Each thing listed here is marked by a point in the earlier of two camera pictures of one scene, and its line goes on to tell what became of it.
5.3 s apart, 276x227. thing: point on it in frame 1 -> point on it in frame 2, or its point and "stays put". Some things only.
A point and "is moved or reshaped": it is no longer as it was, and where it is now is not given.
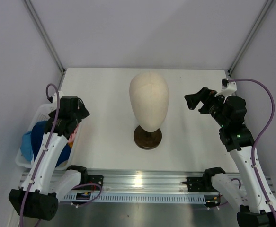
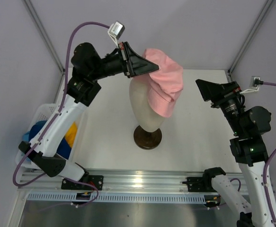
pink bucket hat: [71, 137] is moved or reshaped
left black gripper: [82, 112] -> [138, 65]
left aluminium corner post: [45, 34] stays put
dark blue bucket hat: [38, 131] stays put
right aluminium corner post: [265, 8] stays put
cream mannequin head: [149, 93] stays put
